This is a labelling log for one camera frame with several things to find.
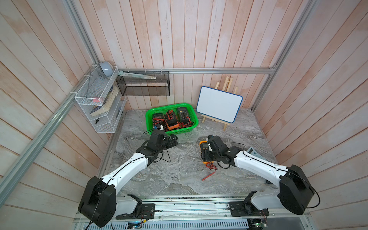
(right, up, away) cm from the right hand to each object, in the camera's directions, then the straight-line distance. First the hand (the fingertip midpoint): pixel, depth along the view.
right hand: (205, 153), depth 87 cm
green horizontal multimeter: (-13, +25, +18) cm, 33 cm away
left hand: (-20, +8, -2) cm, 22 cm away
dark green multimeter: (-31, +22, +13) cm, 40 cm away
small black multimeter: (-22, +22, +9) cm, 32 cm away
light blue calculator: (+32, 0, +6) cm, 33 cm away
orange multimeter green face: (-21, +18, +11) cm, 30 cm away
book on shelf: (-57, +33, -5) cm, 66 cm away
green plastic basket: (-13, +16, +11) cm, 23 cm away
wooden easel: (+15, +44, +6) cm, 47 cm away
